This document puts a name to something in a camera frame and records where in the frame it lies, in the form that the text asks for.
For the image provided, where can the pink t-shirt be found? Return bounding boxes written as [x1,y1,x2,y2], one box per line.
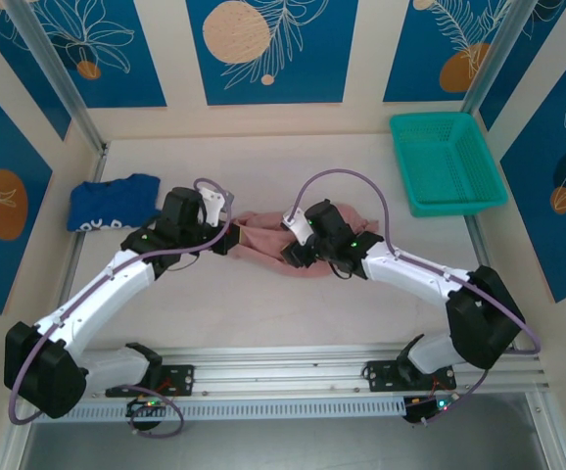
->
[231,204,380,280]

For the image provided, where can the folded blue t-shirt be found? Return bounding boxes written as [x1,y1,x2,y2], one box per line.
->
[66,173,163,234]

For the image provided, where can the teal plastic basket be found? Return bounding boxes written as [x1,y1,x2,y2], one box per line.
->
[389,112,509,218]

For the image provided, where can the grey metal sheet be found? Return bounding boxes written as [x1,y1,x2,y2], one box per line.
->
[18,421,548,470]

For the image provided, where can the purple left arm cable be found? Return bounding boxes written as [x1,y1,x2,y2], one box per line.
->
[8,176,233,440]

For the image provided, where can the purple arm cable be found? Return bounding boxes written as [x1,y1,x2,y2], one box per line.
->
[8,176,233,440]
[287,168,542,427]

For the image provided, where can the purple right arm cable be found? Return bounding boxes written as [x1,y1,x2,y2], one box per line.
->
[287,168,542,427]

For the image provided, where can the aluminium table side rail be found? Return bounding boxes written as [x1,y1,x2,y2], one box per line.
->
[41,146,111,366]
[464,214,495,275]

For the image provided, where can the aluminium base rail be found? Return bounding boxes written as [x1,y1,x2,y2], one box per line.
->
[74,345,551,403]

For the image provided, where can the white slotted cable duct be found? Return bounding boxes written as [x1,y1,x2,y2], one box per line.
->
[67,397,406,423]

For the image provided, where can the aluminium frame post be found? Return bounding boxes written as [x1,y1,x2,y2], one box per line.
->
[462,0,542,117]
[3,0,109,158]

